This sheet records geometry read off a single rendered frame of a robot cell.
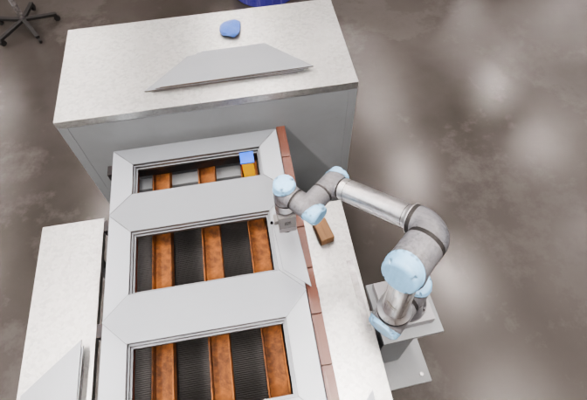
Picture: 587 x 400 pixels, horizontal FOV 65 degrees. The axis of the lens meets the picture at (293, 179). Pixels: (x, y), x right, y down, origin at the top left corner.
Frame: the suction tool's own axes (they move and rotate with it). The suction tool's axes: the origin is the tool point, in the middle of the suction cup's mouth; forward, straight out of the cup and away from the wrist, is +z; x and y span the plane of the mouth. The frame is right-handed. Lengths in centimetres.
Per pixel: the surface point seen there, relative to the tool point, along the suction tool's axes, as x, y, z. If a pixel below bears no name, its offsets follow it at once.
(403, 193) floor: 83, -57, 93
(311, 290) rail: 4.9, 22.4, 10.4
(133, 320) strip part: -60, 21, 8
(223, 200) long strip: -23.0, -22.0, 8.0
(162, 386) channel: -55, 42, 25
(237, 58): -7, -81, -14
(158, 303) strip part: -51, 17, 8
